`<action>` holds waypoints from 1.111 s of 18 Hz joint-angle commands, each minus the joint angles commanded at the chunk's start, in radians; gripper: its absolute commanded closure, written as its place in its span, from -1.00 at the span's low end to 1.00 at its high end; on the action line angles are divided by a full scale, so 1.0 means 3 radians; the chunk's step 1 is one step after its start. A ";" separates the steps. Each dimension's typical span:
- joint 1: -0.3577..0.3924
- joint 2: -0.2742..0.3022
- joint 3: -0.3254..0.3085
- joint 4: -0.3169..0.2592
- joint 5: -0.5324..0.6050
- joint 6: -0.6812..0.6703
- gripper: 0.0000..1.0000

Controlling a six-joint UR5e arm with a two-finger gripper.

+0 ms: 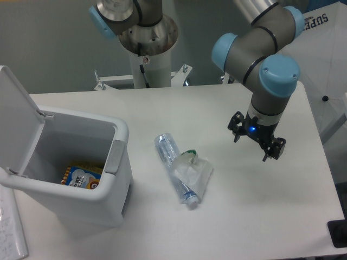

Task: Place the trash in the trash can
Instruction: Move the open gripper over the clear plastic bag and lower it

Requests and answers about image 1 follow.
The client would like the black device at edge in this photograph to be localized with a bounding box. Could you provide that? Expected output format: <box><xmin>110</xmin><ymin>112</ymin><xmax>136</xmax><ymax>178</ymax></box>
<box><xmin>327</xmin><ymin>219</ymin><xmax>346</xmax><ymax>248</ymax></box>

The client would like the white trash can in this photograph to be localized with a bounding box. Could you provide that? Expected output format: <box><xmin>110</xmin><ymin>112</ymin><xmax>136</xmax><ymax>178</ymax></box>
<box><xmin>1</xmin><ymin>66</ymin><xmax>133</xmax><ymax>227</ymax></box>

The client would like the black cable on pedestal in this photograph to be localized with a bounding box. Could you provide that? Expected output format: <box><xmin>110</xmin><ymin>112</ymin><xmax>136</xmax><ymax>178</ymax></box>
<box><xmin>137</xmin><ymin>42</ymin><xmax>151</xmax><ymax>89</ymax></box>

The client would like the crushed clear plastic bottle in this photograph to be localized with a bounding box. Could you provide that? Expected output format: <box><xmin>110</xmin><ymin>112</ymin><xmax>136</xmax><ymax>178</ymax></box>
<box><xmin>153</xmin><ymin>132</ymin><xmax>200</xmax><ymax>211</ymax></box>

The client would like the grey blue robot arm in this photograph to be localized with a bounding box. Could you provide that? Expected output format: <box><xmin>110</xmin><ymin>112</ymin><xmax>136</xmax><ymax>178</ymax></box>
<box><xmin>89</xmin><ymin>1</ymin><xmax>304</xmax><ymax>159</ymax></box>

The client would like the clear plastic wrapper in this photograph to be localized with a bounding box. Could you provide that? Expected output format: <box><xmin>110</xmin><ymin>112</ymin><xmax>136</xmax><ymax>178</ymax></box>
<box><xmin>172</xmin><ymin>149</ymin><xmax>214</xmax><ymax>203</ymax></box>

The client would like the white umbrella with lettering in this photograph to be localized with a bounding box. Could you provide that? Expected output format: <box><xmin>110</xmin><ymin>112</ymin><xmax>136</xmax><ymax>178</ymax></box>
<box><xmin>281</xmin><ymin>2</ymin><xmax>346</xmax><ymax>143</ymax></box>

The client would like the white metal base frame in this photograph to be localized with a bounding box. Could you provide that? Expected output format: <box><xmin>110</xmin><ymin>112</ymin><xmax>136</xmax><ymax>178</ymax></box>
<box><xmin>93</xmin><ymin>64</ymin><xmax>234</xmax><ymax>92</ymax></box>

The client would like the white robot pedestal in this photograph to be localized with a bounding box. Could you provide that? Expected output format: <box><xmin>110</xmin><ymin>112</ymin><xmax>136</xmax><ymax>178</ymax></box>
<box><xmin>118</xmin><ymin>14</ymin><xmax>178</xmax><ymax>88</ymax></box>

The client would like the colourful snack package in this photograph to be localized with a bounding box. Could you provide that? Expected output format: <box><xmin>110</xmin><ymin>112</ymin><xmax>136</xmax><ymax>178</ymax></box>
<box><xmin>61</xmin><ymin>162</ymin><xmax>103</xmax><ymax>190</ymax></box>

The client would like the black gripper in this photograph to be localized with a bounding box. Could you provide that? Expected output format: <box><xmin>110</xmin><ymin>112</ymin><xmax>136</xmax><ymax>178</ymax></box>
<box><xmin>227</xmin><ymin>111</ymin><xmax>286</xmax><ymax>162</ymax></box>

